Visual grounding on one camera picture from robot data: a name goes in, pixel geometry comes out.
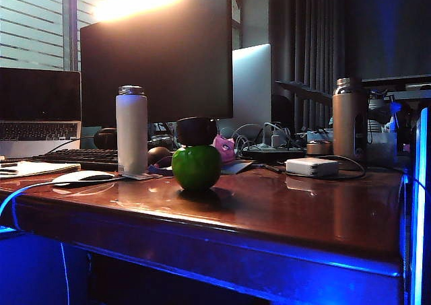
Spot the blue lit metal post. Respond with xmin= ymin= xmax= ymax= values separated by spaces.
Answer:
xmin=407 ymin=107 xmax=431 ymax=305

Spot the white computer mouse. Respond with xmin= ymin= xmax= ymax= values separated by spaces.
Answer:
xmin=51 ymin=170 xmax=116 ymax=188

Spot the pink plush toy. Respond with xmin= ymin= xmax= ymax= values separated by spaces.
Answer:
xmin=211 ymin=133 xmax=236 ymax=166

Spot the dark curtain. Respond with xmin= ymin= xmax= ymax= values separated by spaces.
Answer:
xmin=268 ymin=0 xmax=431 ymax=131

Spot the black round speaker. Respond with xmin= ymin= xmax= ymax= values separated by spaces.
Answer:
xmin=93 ymin=127 xmax=119 ymax=150

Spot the black power strip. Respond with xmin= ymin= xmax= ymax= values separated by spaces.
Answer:
xmin=241 ymin=142 xmax=308 ymax=159

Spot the large black monitor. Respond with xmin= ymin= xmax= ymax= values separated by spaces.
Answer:
xmin=79 ymin=0 xmax=234 ymax=127

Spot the white paper notebook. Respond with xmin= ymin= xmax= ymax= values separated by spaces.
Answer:
xmin=0 ymin=160 xmax=81 ymax=179

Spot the bronze thermos bottle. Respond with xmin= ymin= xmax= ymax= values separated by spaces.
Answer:
xmin=331 ymin=77 xmax=368 ymax=162

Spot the purple strap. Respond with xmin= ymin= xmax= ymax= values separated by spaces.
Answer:
xmin=147 ymin=162 xmax=174 ymax=177

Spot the white cable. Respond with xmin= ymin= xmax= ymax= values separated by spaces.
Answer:
xmin=0 ymin=179 xmax=71 ymax=305

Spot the black keyboard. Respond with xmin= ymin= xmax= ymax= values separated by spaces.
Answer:
xmin=30 ymin=148 xmax=119 ymax=172

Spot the black tilted stand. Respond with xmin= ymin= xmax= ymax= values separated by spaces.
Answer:
xmin=273 ymin=80 xmax=333 ymax=106

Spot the grey flat card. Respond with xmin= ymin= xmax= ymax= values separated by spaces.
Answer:
xmin=220 ymin=160 xmax=254 ymax=175

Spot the silver display back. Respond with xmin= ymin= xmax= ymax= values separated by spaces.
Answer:
xmin=231 ymin=43 xmax=272 ymax=128

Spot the black thermos bottle cap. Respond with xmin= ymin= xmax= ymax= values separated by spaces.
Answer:
xmin=176 ymin=116 xmax=218 ymax=148

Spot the white thermos bottle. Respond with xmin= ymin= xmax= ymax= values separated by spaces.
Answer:
xmin=115 ymin=85 xmax=149 ymax=177

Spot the clear plastic container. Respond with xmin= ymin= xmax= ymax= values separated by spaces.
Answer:
xmin=366 ymin=129 xmax=399 ymax=167

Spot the silver open laptop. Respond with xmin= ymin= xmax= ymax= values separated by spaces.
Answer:
xmin=0 ymin=67 xmax=83 ymax=158

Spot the green apple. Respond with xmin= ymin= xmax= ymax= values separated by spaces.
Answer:
xmin=170 ymin=144 xmax=222 ymax=192

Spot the white power adapter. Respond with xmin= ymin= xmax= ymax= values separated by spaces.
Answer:
xmin=285 ymin=158 xmax=340 ymax=178

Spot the dark brown round object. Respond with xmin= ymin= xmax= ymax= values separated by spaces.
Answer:
xmin=147 ymin=146 xmax=173 ymax=166

